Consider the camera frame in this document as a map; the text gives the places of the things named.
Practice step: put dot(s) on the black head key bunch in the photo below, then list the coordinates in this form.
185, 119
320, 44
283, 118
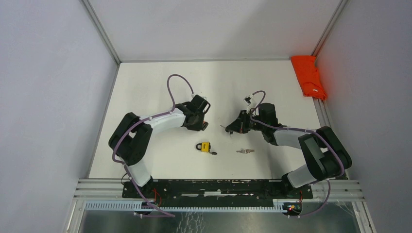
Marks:
228, 132

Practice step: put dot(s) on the silver key bunch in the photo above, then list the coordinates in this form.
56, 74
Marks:
245, 151

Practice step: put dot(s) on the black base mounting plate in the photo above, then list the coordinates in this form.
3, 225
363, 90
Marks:
214, 193

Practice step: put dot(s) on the yellow padlock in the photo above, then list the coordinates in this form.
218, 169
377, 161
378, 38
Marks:
205, 147

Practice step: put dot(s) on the orange padlock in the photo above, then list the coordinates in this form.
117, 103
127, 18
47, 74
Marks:
204, 125

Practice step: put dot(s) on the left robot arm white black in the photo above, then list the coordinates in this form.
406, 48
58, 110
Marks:
132, 136

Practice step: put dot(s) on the orange folded cloth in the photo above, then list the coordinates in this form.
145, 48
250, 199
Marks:
308, 76

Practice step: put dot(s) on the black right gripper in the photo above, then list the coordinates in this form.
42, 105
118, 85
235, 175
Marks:
239, 125

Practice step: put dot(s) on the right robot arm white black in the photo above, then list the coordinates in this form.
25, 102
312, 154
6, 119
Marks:
324, 154

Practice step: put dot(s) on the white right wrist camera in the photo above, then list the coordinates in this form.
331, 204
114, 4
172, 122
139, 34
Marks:
249, 101

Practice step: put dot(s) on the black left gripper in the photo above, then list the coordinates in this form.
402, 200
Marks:
198, 126

